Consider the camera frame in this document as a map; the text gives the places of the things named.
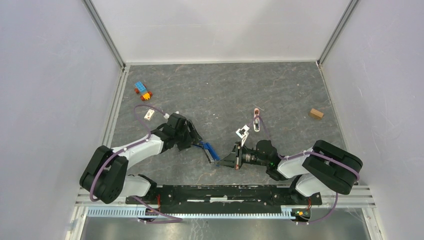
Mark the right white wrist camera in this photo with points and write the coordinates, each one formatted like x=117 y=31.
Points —
x=243 y=134

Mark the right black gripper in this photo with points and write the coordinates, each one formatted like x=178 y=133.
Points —
x=233 y=159

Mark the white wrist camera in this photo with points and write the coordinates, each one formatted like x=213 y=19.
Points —
x=243 y=134
x=172 y=115

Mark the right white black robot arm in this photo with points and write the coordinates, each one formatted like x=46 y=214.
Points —
x=321 y=167

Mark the colourful toy brick car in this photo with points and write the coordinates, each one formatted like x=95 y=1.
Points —
x=141 y=90

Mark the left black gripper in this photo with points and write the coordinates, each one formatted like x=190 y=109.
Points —
x=192 y=136

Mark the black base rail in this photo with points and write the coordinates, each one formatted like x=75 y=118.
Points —
x=215 y=199

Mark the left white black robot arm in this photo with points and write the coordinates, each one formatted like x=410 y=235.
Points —
x=106 y=177

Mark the blue stapler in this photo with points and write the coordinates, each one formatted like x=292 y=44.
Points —
x=210 y=153

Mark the small wooden block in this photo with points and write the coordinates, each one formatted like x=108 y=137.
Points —
x=316 y=114

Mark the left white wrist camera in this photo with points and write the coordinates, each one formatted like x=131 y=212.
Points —
x=172 y=115

